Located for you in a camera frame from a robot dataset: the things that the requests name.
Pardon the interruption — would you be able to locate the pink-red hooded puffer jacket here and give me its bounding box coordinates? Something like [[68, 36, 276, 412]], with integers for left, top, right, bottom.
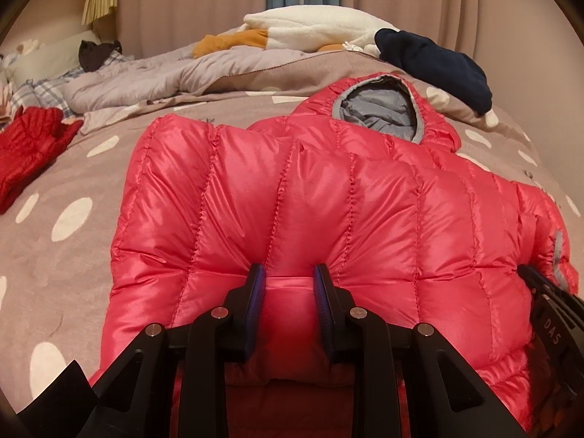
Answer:
[[101, 72, 580, 438]]

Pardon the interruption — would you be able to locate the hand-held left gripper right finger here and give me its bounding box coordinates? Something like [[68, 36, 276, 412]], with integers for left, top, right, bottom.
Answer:
[[312, 264, 530, 438]]

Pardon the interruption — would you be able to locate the navy blue garment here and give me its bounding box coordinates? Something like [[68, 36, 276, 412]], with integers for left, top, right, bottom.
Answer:
[[374, 28, 493, 117]]

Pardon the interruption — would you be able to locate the white pillow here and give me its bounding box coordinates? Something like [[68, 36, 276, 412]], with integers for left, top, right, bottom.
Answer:
[[7, 31, 101, 85]]

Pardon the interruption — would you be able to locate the beige curtain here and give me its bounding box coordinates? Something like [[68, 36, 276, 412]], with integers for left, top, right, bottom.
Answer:
[[114, 0, 571, 101]]

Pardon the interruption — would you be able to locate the dark red puffer jacket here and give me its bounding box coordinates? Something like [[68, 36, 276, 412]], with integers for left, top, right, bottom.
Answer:
[[0, 106, 84, 214]]

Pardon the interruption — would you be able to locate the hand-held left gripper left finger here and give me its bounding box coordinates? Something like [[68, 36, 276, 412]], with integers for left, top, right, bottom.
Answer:
[[77, 264, 267, 438]]

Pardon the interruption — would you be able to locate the mustard yellow cloth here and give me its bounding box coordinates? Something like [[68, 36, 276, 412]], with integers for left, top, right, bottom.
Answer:
[[192, 29, 270, 58]]

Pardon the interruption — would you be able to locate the dark brown cloth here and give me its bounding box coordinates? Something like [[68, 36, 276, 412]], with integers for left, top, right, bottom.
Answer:
[[78, 39, 124, 73]]

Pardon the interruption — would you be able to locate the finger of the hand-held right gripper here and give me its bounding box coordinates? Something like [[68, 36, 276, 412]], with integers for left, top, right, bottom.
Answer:
[[517, 263, 584, 311]]

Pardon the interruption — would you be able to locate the taupe polka-dot blanket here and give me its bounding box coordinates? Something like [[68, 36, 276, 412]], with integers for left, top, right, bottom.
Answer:
[[0, 49, 582, 416]]

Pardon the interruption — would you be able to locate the grey duvet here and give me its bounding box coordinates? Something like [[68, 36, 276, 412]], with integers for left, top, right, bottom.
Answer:
[[61, 39, 320, 115]]

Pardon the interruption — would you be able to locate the plaid pillow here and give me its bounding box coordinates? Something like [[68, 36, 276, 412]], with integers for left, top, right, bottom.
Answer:
[[8, 50, 133, 122]]

